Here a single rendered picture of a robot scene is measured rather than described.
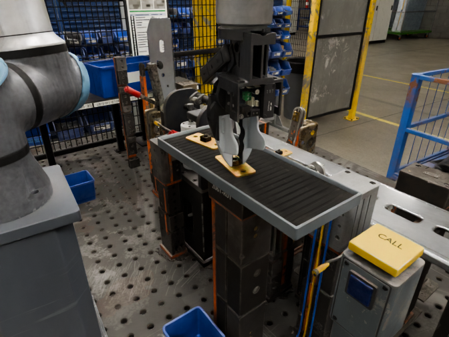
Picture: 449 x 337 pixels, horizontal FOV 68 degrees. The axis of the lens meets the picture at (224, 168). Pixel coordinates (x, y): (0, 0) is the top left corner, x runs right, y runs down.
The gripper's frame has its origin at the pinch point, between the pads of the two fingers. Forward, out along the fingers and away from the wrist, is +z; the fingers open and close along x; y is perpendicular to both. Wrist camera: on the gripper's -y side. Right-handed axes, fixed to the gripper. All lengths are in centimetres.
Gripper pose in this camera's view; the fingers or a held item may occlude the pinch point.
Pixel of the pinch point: (234, 155)
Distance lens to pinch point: 55.9
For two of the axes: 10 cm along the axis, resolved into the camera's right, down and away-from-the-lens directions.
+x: 9.0, -2.0, 3.9
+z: 0.0, 8.9, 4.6
